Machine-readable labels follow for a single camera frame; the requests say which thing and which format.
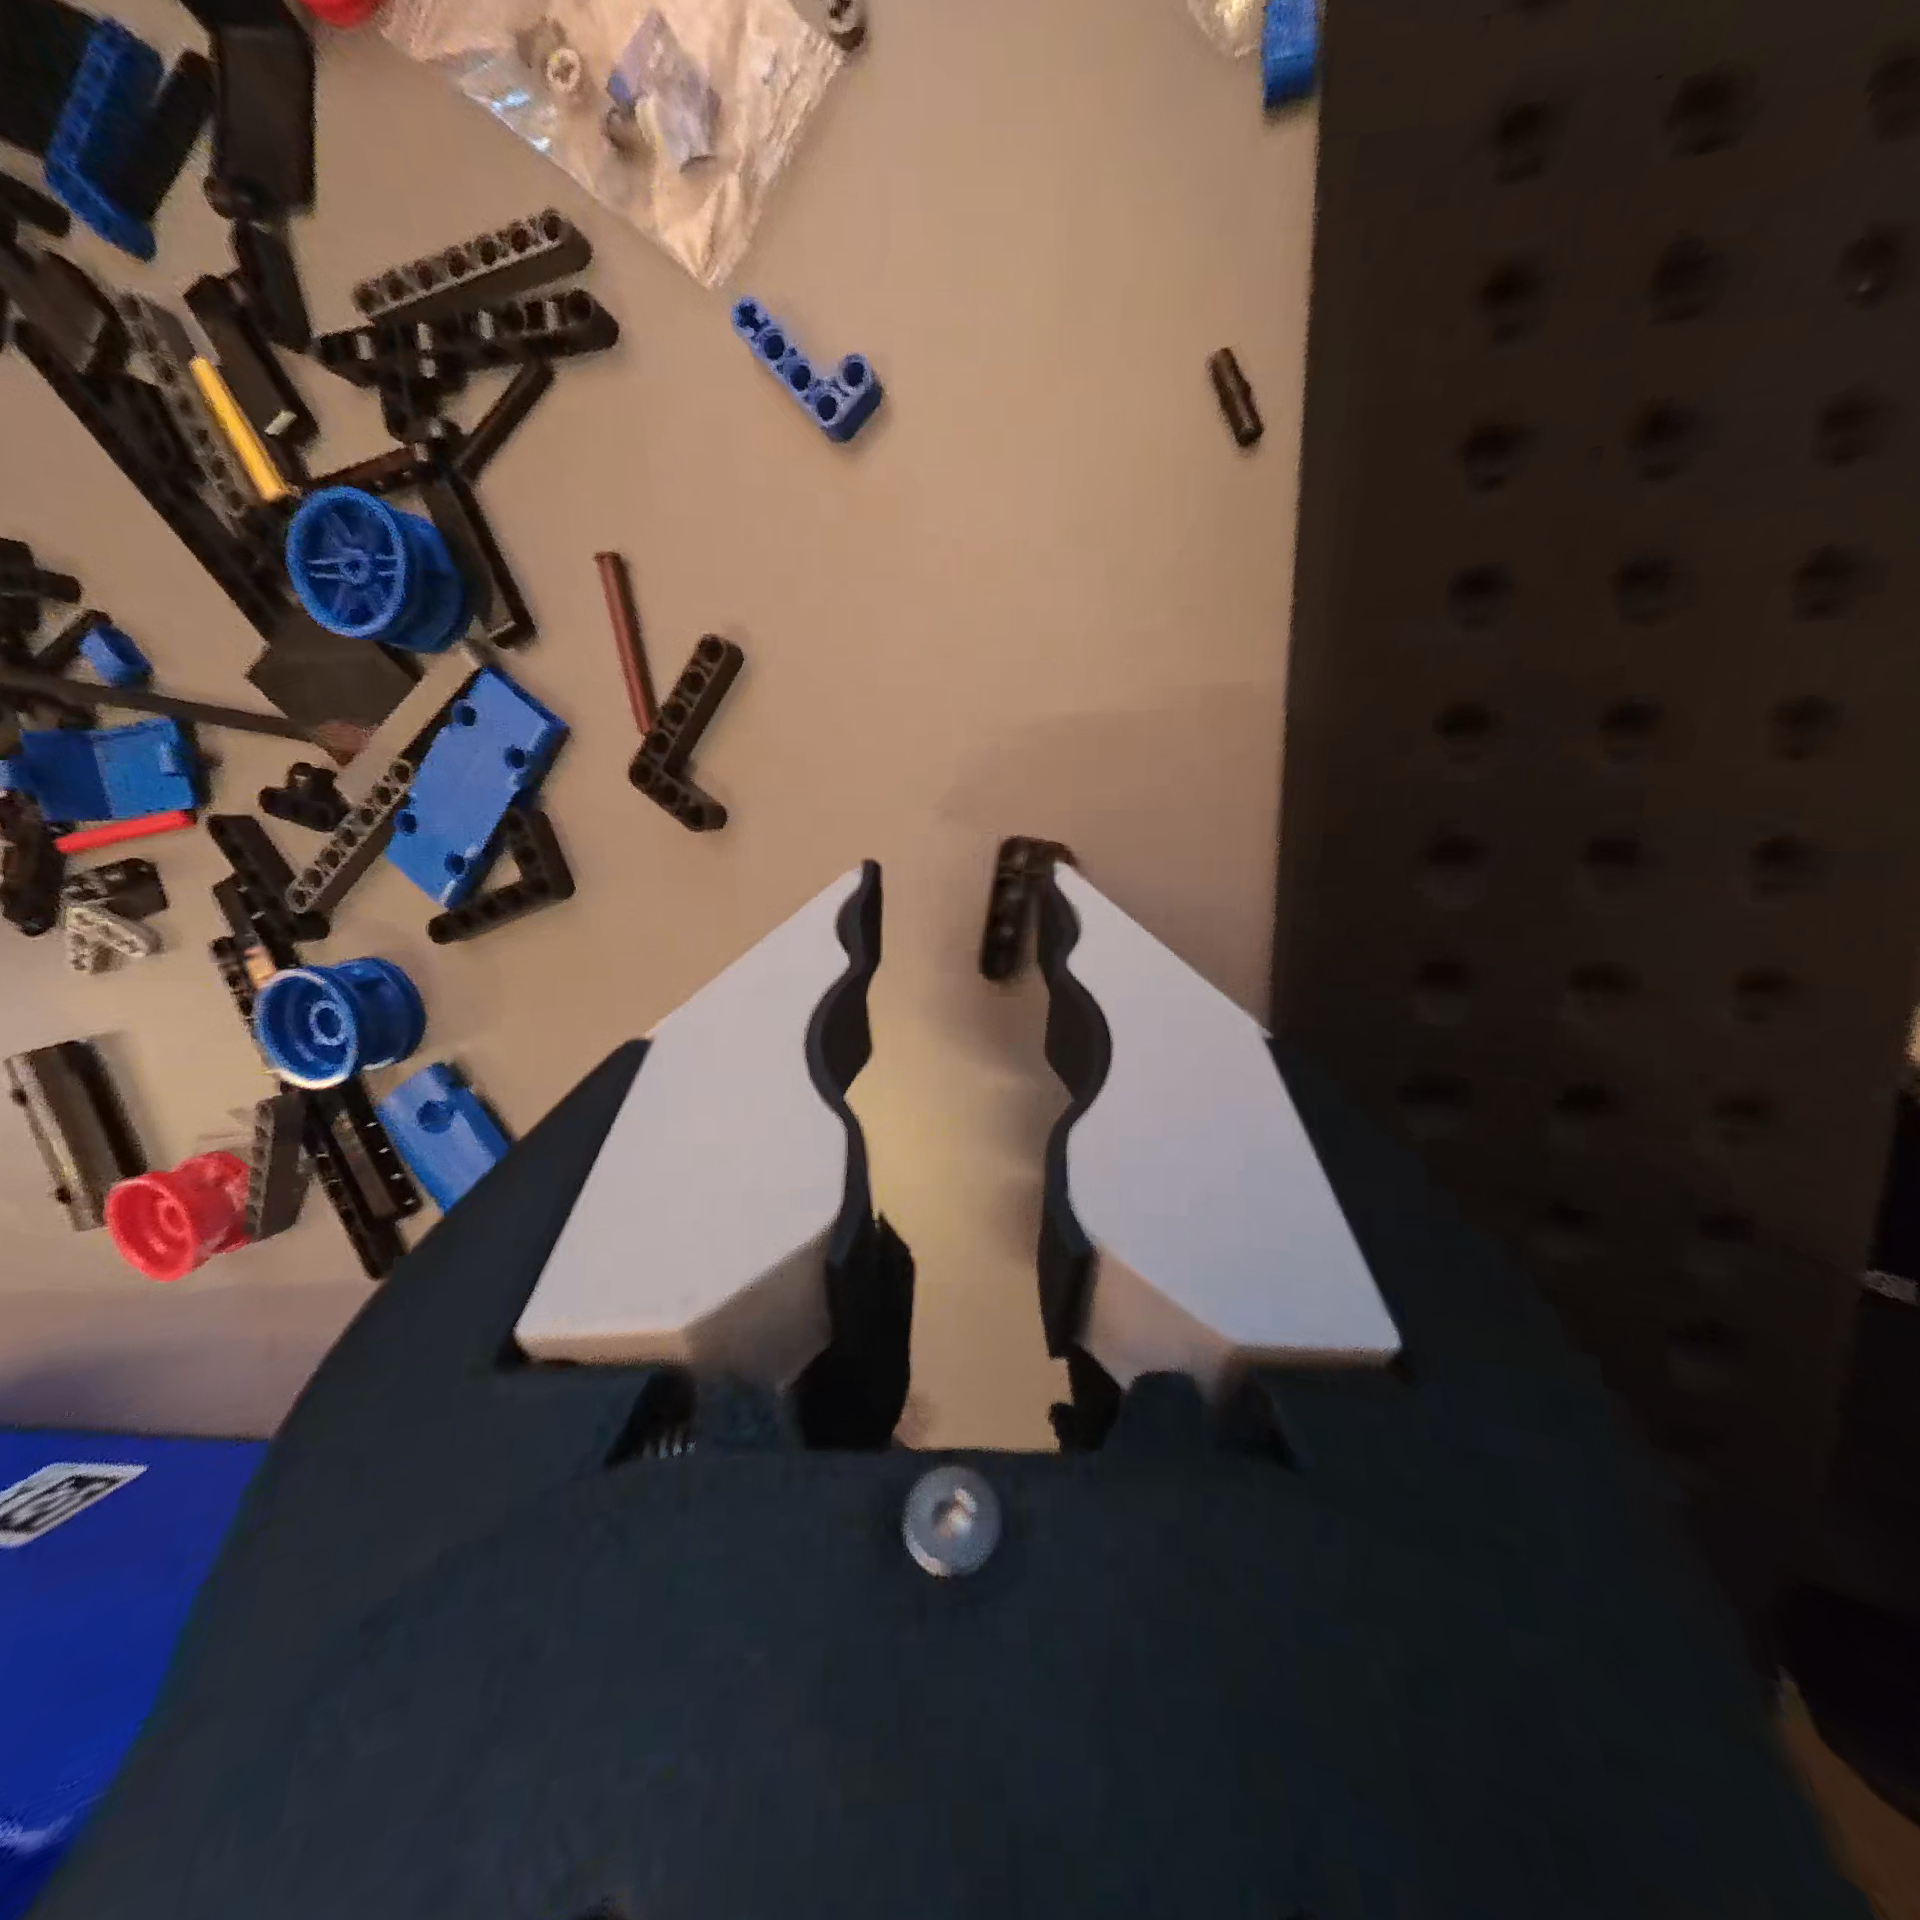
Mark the pile of black beams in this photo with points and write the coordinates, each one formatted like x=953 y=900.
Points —
x=493 y=335

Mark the small blue brick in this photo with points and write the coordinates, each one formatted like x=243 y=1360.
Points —
x=1288 y=54

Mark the small black pin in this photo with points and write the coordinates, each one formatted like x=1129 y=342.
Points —
x=1234 y=396

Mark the black perforated board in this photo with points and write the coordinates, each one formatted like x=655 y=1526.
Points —
x=1621 y=600

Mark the short yellow axle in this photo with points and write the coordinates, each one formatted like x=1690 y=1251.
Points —
x=240 y=433

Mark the black grille piece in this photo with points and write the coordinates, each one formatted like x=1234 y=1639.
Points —
x=77 y=1124

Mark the clear bag of small parts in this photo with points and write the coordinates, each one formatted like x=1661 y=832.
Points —
x=705 y=152

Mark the blue angled panel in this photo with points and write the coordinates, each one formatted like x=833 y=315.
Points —
x=118 y=770

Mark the dark grey straight beam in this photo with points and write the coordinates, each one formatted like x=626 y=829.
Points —
x=464 y=265

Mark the blue L-shaped beam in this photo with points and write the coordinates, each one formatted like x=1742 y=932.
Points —
x=811 y=376

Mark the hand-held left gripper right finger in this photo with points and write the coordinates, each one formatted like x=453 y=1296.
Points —
x=1215 y=1201

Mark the blue wheel rim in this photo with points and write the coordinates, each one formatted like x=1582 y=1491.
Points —
x=362 y=565
x=339 y=1019

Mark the blue curved panel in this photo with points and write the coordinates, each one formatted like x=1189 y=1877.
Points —
x=443 y=1136

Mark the grey desk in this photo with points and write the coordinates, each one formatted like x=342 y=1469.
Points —
x=975 y=524

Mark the short black beam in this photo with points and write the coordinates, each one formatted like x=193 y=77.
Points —
x=1012 y=915

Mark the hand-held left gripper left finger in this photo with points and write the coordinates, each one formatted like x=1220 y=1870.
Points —
x=705 y=1201

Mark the small red wheel hub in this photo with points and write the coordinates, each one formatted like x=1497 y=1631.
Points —
x=173 y=1218

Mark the blue flat panel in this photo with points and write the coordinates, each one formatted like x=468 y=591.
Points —
x=473 y=783

